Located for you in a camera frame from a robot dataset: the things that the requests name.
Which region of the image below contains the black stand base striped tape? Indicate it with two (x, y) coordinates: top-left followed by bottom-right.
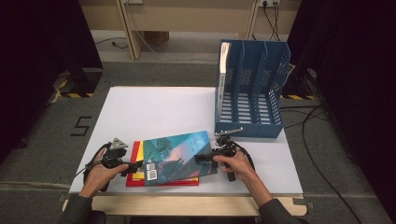
(279, 63), (319, 102)
(58, 67), (105, 99)

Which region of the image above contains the black plugged wall cable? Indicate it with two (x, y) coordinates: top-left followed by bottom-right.
(262, 0), (282, 42)

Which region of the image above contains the teal illustrated book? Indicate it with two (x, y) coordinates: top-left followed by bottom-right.
(141, 130), (220, 188)

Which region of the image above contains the red hardcover book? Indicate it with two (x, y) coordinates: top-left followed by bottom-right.
(125, 140), (200, 188)

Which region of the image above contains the left hand-held gripper cable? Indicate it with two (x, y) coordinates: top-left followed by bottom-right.
(74, 142), (112, 185)

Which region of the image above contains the cardboard box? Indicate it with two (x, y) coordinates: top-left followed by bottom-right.
(144, 31), (171, 48)

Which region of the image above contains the wooden desk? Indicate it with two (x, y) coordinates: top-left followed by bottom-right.
(78, 0), (303, 61)

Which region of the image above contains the black curtain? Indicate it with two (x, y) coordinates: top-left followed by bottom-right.
(285, 0), (396, 222)
(0, 0), (105, 164)

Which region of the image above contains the white book with picture grid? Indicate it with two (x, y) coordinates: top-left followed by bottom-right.
(218, 41), (233, 121)

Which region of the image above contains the person's left hand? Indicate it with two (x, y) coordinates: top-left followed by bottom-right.
(78, 163), (129, 199)

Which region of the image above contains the blue plastic file rack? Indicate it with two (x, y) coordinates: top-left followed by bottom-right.
(214, 38), (292, 139)

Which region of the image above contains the white wall socket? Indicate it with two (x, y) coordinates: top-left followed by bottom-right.
(259, 0), (282, 8)

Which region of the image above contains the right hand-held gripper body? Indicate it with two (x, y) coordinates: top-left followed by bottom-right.
(213, 127), (245, 183)

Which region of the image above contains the thin black floor cable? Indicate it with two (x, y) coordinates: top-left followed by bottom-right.
(93, 36), (129, 50)

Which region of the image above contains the white cable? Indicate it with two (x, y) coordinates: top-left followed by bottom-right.
(124, 3), (219, 63)

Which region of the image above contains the person's right hand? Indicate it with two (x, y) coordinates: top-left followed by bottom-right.
(213, 150), (256, 185)

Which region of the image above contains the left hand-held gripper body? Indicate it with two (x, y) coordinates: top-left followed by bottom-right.
(102, 137), (129, 169)

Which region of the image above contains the teal glossy cover book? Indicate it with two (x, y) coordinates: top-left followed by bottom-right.
(132, 140), (200, 183)

